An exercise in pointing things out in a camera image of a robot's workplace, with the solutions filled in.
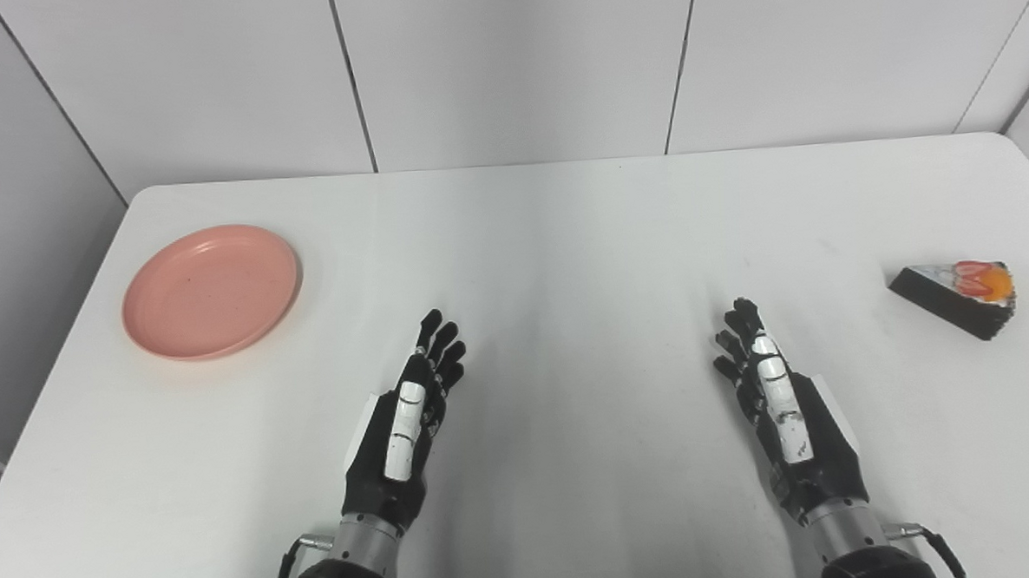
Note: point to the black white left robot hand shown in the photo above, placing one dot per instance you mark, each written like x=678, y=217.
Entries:
x=399, y=433

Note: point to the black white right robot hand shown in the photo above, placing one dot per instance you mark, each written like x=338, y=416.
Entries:
x=789, y=416

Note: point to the chocolate cake slice with fruit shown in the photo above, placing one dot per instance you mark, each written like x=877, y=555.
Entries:
x=949, y=300

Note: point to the pink round plate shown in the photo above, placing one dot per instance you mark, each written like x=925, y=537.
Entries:
x=211, y=292

